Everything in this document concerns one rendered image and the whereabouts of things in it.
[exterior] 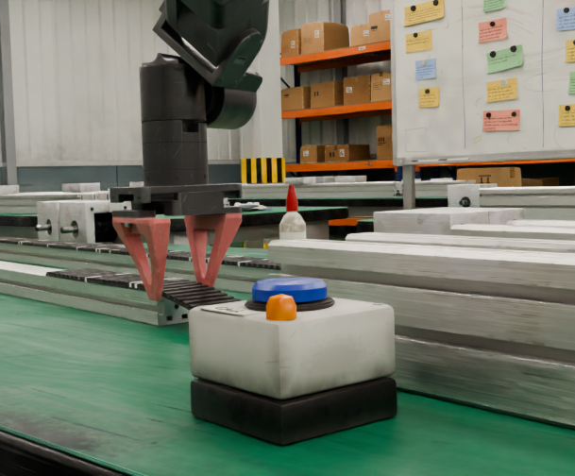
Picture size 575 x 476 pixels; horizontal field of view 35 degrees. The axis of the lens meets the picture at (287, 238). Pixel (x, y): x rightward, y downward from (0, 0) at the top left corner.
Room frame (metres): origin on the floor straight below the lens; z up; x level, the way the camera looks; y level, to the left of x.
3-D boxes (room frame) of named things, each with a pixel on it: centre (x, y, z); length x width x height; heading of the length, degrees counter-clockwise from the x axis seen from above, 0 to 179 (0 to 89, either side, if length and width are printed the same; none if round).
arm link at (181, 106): (0.81, 0.09, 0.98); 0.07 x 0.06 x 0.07; 151
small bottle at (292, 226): (1.29, -0.01, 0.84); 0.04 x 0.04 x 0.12
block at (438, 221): (0.80, -0.14, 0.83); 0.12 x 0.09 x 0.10; 129
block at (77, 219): (1.61, 0.35, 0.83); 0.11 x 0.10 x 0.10; 130
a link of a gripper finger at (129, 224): (0.80, 0.11, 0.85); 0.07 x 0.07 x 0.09; 39
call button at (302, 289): (0.48, 0.00, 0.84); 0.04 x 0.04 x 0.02
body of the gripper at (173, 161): (0.81, 0.10, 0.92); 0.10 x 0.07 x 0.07; 129
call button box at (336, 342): (0.48, -0.01, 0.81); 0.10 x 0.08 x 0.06; 129
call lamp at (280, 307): (0.44, 0.00, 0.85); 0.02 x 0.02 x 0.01
